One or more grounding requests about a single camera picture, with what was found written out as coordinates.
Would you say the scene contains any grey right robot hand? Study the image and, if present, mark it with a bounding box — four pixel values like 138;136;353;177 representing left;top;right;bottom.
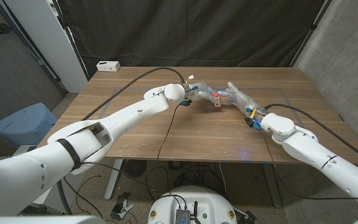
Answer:
218;82;270;121

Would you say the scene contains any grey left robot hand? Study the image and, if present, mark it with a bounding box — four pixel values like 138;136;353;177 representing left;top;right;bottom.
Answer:
183;82;221;106

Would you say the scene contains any grey table leg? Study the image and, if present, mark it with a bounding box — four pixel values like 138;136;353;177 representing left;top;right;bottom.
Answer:
261;163;282;208

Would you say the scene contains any black backdrop stand pole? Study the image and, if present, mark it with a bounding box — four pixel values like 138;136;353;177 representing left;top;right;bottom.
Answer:
290;0;334;67
52;0;90;81

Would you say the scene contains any white power strip box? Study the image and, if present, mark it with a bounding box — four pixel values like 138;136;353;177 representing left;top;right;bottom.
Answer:
96;60;121;72

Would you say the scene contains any round black floor fan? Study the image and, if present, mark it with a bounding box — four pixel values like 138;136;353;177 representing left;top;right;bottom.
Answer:
122;159;147;179

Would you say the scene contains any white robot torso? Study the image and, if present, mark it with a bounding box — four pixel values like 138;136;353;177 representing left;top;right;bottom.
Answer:
147;185;238;224

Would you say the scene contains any small black device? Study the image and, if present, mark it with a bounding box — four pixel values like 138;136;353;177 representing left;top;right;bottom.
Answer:
244;210;260;224

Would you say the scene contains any white table leg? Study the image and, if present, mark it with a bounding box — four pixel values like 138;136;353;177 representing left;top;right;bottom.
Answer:
104;159;124;200

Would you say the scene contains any grey electronics box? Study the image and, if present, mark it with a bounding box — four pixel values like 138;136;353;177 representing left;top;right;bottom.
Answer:
175;208;191;224

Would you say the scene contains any black white floor gadget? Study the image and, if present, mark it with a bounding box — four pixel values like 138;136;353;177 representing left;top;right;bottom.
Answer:
110;192;135;221

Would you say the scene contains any white pillar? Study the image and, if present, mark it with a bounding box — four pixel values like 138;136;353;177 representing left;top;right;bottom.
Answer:
3;0;88;93

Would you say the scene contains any blue plastic bin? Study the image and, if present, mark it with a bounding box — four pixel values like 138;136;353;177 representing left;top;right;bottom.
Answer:
0;102;58;149

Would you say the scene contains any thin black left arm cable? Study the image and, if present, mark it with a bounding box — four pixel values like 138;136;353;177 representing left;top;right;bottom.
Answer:
81;104;182;190

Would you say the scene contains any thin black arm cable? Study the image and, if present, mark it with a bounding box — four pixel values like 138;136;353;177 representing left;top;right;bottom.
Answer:
259;129;358;202
81;104;182;190

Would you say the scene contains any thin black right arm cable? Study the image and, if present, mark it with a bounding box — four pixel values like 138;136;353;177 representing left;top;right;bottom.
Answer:
259;129;358;202

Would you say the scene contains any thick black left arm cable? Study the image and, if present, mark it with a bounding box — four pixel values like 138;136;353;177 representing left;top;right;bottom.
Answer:
57;67;186;215

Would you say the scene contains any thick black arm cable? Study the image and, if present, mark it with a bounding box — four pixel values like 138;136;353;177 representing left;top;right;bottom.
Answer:
57;67;186;215
264;103;358;167

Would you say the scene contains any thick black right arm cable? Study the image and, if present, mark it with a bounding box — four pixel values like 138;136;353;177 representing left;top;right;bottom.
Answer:
264;103;358;167

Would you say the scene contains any tangle of black floor cables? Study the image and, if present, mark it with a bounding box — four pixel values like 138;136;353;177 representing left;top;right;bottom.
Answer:
144;161;226;200

